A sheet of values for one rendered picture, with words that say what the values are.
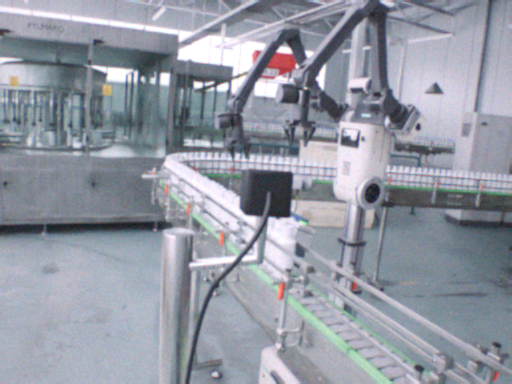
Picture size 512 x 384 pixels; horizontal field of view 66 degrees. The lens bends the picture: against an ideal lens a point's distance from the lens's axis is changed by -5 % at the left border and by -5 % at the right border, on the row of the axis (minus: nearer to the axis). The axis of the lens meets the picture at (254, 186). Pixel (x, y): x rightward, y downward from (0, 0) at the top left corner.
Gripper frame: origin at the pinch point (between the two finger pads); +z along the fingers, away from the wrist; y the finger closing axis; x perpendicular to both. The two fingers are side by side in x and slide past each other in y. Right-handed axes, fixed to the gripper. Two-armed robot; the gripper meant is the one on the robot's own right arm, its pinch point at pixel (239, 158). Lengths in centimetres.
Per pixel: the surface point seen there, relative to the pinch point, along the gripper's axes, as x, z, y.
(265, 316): 72, 38, 23
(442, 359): 136, 14, 20
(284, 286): 91, 18, 26
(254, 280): 61, 30, 22
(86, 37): -304, -97, 46
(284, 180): 142, -23, 51
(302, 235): 55, 21, 0
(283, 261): 73, 20, 17
